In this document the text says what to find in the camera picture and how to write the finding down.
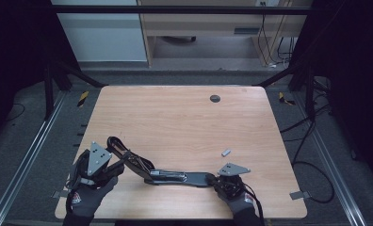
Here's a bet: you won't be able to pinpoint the black horizontal frame bar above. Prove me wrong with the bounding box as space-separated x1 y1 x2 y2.
49 5 313 16

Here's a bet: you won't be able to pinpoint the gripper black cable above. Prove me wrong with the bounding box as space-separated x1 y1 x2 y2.
242 182 266 226
65 153 89 215

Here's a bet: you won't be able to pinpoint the yellow-handled tool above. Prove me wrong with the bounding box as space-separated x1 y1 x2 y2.
76 90 90 108

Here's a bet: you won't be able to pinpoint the light wooden desk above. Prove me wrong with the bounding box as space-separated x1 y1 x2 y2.
137 0 313 68

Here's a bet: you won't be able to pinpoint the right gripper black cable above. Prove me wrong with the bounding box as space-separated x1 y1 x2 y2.
242 182 266 226

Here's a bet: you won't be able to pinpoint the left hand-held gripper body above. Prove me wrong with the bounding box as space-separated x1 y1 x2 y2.
71 140 125 189

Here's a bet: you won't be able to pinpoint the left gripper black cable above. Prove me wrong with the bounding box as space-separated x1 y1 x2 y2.
65 153 89 215

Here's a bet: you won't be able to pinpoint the orange-tipped tool on floor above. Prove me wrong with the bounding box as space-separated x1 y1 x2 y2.
278 91 296 106

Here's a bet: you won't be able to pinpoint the black frame strut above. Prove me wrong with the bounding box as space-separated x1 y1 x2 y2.
256 60 316 121
43 60 106 121

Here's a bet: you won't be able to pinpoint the black curtain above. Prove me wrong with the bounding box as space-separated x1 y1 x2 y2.
291 0 373 191
0 0 79 147

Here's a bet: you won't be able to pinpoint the thin black floor cable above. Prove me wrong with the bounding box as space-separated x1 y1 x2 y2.
5 103 26 122

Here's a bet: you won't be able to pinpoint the black looped floor cable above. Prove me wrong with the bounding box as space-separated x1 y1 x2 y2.
292 160 335 204

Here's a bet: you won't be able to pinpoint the aluminium floor rail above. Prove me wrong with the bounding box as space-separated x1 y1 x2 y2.
292 93 368 226
0 90 68 226

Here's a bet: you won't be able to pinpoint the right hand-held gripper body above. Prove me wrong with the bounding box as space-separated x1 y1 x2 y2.
216 162 251 200

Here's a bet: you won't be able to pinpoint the person's right hand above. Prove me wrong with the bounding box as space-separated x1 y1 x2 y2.
217 189 258 216

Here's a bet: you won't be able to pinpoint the hanging black cables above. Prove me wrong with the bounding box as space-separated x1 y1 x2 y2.
257 1 298 69

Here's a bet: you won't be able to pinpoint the white cabinet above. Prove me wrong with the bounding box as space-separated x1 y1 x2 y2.
50 0 148 63

